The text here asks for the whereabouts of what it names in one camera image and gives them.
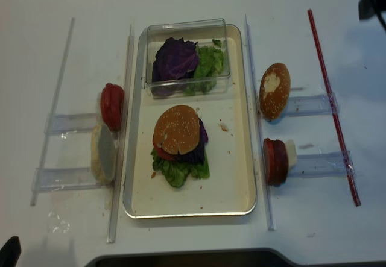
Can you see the sesame bun half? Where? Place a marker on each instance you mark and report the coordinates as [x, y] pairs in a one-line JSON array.
[[274, 91], [177, 130]]

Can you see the tomato slice on tray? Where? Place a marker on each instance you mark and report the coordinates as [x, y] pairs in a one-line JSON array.
[[161, 153]]

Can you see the green lettuce on tray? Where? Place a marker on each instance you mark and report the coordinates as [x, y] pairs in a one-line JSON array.
[[176, 173]]

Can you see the green lettuce in container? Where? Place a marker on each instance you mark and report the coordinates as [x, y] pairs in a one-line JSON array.
[[210, 64]]

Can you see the stacked tomato slices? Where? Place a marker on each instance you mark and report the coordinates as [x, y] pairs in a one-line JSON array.
[[111, 101]]

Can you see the red meat patty slices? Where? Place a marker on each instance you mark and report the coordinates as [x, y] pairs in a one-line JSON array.
[[276, 162]]

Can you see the white bread bun slices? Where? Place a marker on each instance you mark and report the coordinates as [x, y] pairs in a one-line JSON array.
[[103, 154]]

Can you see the white cheese slice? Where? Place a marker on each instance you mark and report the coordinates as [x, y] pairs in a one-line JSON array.
[[291, 152]]

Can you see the purple cabbage leaf on tray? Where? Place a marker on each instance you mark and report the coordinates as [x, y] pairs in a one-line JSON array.
[[196, 156]]

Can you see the cream metal tray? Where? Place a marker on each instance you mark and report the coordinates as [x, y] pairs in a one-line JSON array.
[[230, 188]]

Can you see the clear plastic container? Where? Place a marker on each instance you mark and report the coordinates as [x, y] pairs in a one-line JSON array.
[[200, 32]]

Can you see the purple cabbage leaf in container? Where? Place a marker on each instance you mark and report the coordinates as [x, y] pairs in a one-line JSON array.
[[175, 60]]

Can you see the clear holder upper left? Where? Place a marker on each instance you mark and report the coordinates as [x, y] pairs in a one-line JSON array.
[[75, 123]]

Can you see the clear holder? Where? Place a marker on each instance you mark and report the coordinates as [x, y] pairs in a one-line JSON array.
[[62, 179], [333, 164], [324, 104], [75, 123]]

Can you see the clear holder upper right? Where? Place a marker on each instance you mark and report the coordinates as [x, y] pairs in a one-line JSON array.
[[324, 104]]

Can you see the clear holder lower right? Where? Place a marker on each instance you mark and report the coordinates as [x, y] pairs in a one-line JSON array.
[[333, 164]]

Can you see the dark monitor edge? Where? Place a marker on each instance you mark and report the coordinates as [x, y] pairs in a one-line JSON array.
[[263, 257]]

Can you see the clear holder lower left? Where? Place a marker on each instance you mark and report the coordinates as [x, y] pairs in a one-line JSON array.
[[62, 179]]

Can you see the black object bottom left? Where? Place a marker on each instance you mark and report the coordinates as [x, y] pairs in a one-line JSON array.
[[10, 252]]

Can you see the clear rail left of tray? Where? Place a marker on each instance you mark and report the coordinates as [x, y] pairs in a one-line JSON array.
[[111, 234]]

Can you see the clear rail of tray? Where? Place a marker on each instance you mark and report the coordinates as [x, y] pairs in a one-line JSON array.
[[111, 234], [266, 191]]

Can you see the clear rail right of tray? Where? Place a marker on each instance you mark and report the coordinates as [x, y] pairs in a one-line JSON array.
[[266, 191]]

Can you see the clear rail far left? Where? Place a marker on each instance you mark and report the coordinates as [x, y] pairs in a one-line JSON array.
[[51, 113]]

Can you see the red plastic rail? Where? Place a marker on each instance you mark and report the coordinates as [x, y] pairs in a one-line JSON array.
[[346, 155]]

